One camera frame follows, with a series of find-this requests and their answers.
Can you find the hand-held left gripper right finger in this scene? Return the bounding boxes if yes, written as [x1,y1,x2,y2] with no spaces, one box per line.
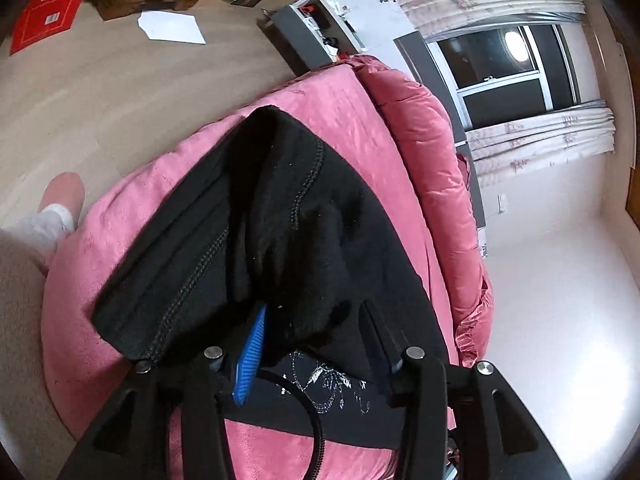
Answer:
[360,300,566,480]

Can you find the red booklet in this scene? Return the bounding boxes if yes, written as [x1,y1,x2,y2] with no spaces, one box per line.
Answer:
[10,0,97,55]

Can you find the white floral-print cabinet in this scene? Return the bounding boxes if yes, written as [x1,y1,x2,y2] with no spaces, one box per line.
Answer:
[325,0,423,81]

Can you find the window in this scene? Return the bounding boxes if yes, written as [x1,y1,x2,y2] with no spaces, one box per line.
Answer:
[425,22,576,131]

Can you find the pink bed sheet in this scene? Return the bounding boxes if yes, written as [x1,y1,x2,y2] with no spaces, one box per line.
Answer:
[42,64,457,480]

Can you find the pink duvet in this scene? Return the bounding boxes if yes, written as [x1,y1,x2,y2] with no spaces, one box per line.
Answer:
[345,54,494,368]

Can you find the black cable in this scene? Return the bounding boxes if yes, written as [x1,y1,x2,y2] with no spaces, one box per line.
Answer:
[259,369,327,480]

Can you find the black pants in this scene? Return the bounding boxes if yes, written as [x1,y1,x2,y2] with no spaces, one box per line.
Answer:
[90,105,461,451]

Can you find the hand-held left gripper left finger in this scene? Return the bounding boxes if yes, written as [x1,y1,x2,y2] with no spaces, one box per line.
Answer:
[57,304,271,480]

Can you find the white paper sheet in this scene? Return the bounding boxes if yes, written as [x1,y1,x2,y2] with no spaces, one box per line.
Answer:
[137,10,207,45]

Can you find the floral curtain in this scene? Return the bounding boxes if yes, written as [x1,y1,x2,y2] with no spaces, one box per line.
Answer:
[465,100,616,176]
[395,0,586,41]

